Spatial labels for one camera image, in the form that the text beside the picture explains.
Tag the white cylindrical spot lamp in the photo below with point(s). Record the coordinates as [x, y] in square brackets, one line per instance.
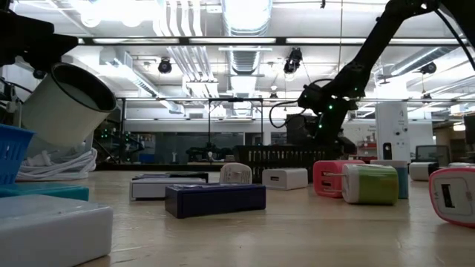
[63, 107]

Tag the red storage shelf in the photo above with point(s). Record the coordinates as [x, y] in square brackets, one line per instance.
[366, 148]

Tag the blue white USB charger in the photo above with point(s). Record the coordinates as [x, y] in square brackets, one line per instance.
[402, 178]

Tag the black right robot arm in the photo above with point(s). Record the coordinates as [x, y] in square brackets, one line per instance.
[371, 52]

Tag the black ceiling spotlight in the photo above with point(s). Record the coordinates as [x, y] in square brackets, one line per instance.
[293, 61]
[428, 68]
[39, 74]
[165, 66]

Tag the black monitor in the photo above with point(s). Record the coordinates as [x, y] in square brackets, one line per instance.
[298, 130]

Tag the green white USB charger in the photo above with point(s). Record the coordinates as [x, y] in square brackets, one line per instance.
[371, 185]

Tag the teal rectangular box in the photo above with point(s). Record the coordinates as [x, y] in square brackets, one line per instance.
[44, 192]

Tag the blue plastic basket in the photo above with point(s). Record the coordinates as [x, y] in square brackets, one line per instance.
[13, 155]

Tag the black overhead light bar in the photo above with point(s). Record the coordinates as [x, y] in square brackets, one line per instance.
[280, 41]

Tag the white rectangular box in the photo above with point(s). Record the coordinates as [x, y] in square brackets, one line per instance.
[159, 188]
[52, 230]

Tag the white pillar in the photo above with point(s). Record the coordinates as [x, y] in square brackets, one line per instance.
[392, 130]

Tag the black metal table frame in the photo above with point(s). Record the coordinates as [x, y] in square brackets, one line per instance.
[148, 167]

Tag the white USB wall charger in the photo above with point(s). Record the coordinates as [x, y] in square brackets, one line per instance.
[285, 178]

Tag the black background robot arm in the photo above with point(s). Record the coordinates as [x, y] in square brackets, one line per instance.
[208, 152]

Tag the black plastic basket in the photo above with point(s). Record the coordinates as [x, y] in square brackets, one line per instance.
[278, 159]

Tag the navy blue rectangular box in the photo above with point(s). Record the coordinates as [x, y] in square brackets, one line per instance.
[215, 202]

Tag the white rounded USB charger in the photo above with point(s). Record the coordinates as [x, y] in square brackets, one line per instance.
[419, 171]

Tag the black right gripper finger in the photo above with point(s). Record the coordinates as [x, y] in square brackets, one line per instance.
[347, 145]

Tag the black rectangular box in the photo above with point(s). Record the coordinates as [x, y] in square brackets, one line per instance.
[189, 175]

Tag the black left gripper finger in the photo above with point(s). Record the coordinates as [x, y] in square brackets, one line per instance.
[55, 50]
[22, 37]

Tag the red USB wall charger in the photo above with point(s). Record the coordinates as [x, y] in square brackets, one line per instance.
[326, 167]
[451, 196]
[235, 173]

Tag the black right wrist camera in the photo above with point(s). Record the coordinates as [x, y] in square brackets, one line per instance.
[310, 94]

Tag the black metal frame stand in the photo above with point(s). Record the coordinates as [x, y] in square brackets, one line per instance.
[235, 99]

